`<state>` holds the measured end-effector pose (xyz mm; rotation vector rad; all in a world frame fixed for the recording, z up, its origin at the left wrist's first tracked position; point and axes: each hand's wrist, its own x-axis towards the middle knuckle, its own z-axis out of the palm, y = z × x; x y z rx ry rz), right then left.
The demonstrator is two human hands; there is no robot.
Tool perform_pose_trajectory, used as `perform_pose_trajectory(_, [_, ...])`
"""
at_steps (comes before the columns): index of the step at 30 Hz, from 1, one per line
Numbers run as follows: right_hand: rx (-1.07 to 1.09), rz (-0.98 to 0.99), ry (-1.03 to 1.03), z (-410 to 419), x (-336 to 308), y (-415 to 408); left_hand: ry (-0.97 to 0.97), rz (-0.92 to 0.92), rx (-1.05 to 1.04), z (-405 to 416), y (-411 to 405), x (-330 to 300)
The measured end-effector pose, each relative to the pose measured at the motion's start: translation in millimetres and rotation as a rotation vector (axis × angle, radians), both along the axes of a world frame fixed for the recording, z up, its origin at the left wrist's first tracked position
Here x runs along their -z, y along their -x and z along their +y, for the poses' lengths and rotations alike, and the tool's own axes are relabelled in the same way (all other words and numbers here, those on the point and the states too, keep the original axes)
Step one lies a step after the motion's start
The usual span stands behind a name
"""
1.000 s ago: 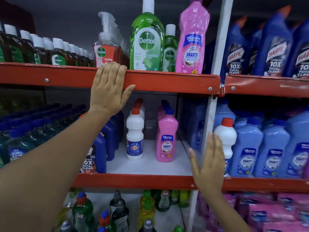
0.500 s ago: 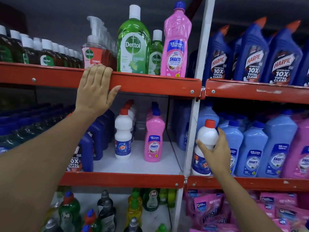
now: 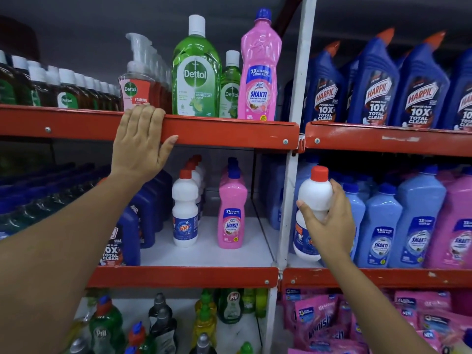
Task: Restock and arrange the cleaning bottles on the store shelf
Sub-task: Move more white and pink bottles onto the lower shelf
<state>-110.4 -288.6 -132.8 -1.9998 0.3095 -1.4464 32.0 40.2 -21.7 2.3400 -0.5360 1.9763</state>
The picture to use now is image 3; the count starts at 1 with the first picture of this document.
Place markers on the person's right hand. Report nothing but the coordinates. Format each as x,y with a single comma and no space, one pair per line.
335,232

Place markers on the person's left hand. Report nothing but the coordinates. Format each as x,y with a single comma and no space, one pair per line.
138,147

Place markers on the person's left middle finger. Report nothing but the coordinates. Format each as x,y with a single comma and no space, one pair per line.
148,112

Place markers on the person's left thumb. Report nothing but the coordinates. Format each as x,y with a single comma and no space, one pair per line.
169,144

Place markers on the person's left little finger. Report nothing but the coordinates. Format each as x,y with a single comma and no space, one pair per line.
126,114

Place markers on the person's right thumb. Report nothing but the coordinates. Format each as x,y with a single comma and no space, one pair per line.
306,214

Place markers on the white bleach bottle red cap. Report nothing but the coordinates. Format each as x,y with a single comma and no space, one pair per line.
315,193

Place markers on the person's right forearm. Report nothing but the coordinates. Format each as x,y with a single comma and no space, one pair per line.
372,309

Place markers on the person's left forearm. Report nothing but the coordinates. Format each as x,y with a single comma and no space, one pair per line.
59,261

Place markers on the row of foaming pump bottles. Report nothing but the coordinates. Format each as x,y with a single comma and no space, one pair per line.
137,88

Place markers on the orange metal shelf beam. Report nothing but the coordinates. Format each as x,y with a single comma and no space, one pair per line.
387,139
221,130
368,278
184,277

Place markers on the large green disinfectant bottle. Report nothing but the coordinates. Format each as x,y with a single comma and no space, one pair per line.
196,77

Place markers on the row of brown antiseptic bottles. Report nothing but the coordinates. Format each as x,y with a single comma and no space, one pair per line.
66,90

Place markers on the row of white bleach bottles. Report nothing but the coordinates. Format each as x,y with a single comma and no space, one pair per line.
185,213

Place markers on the row of blue toilet cleaners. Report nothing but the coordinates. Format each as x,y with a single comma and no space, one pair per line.
145,213

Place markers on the row of pink cleaner bottles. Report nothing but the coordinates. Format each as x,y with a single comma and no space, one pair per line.
232,217

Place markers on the small green disinfectant bottle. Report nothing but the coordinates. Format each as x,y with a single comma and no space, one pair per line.
230,92

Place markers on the group of light blue bottles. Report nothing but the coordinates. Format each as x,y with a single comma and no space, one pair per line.
398,224

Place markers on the lime green dish soap bottle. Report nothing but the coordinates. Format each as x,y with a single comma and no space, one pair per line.
256,300

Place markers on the pile of pink refill pouches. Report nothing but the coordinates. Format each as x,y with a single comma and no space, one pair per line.
332,320

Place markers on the pink cleaner bottle blue cap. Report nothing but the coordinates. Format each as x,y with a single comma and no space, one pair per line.
258,77

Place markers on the row of dark blue bottles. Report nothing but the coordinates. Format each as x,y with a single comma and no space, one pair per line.
44,195

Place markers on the dark green dish soap bottle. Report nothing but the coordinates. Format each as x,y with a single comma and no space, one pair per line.
230,305

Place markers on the white metal rack upright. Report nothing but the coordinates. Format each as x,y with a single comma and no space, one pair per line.
299,88

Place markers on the row of orange-capped toilet cleaners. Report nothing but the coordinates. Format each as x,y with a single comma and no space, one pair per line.
376,92

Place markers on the yellow dish soap bottle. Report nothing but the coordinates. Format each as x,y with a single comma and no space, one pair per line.
204,320

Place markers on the large pink cleaner bottle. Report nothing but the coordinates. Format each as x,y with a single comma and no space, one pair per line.
453,228

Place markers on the silver-capped dark bottle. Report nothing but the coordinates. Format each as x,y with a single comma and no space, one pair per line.
202,344

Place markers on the grey dish soap bottle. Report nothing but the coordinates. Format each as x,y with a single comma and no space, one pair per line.
163,324

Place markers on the green dish soap bottle red cap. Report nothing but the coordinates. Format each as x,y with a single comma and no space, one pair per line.
107,328

